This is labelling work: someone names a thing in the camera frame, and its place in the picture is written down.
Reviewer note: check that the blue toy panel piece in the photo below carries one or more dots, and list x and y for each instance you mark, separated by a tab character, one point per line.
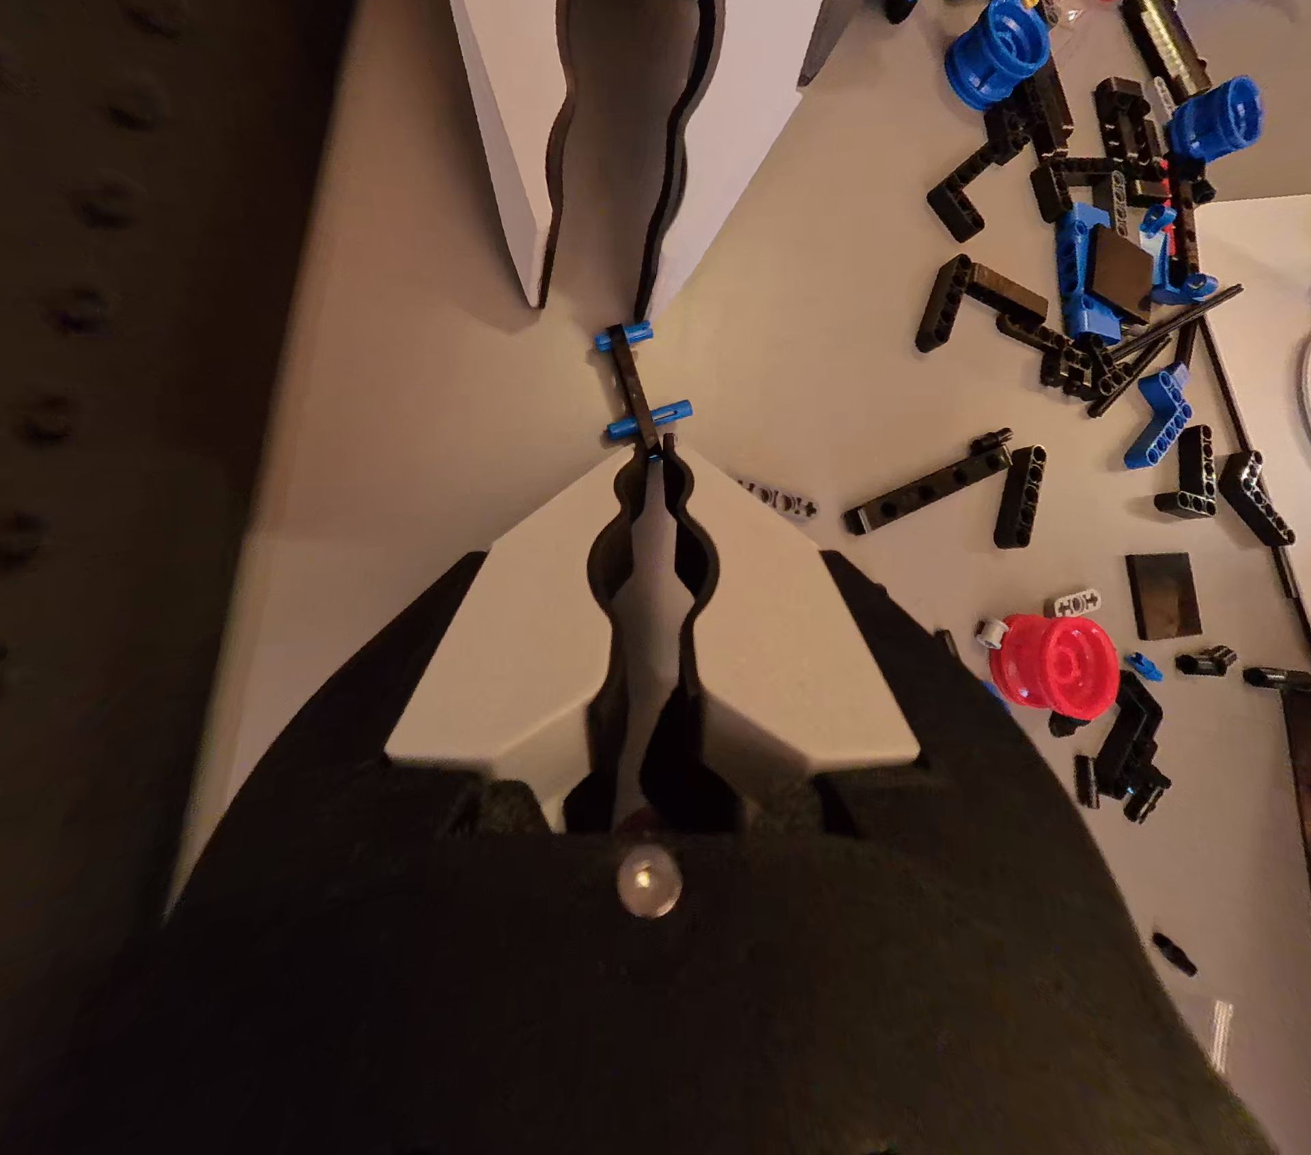
1168	274
1076	294

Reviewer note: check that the grey desk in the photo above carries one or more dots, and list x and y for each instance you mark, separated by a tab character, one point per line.
820	305

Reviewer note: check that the blue toy pin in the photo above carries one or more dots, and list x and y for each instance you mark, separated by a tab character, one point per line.
652	420
626	336

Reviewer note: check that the blue angled beam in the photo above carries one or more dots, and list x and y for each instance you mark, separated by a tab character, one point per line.
1157	418

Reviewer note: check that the blue toy wheel hub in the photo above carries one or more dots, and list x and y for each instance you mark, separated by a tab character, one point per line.
1000	54
1220	118

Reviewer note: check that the black thin beam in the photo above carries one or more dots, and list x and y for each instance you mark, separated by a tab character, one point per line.
634	382

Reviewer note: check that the scattered black toy beams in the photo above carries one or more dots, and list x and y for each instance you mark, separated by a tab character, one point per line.
923	489

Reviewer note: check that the grey small connector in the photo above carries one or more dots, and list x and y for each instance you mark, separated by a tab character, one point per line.
779	501

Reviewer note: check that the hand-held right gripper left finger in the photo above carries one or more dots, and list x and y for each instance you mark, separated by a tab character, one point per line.
502	663

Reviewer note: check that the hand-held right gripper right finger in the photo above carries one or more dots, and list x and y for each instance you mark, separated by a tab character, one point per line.
810	663

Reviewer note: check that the white rounded board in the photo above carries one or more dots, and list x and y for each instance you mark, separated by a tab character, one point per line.
1260	355

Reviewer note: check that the light grey angled beam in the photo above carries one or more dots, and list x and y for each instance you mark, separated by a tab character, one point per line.
1078	604

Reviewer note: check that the black curved panel piece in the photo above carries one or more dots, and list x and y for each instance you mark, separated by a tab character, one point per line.
1168	38

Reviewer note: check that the black square panel piece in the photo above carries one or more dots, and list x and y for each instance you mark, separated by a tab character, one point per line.
1165	597
1122	270

